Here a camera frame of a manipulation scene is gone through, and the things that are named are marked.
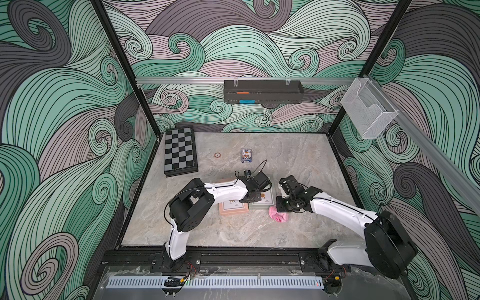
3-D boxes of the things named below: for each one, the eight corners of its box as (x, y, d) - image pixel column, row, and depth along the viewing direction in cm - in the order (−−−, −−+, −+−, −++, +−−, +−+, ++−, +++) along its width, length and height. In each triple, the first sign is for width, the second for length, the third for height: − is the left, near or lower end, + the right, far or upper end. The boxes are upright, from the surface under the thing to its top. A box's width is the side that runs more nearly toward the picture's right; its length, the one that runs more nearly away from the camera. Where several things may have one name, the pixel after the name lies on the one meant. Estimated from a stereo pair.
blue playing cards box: (241, 162, 108) (241, 160, 106) (241, 150, 114) (241, 148, 113) (252, 162, 108) (252, 160, 106) (251, 150, 114) (251, 148, 113)
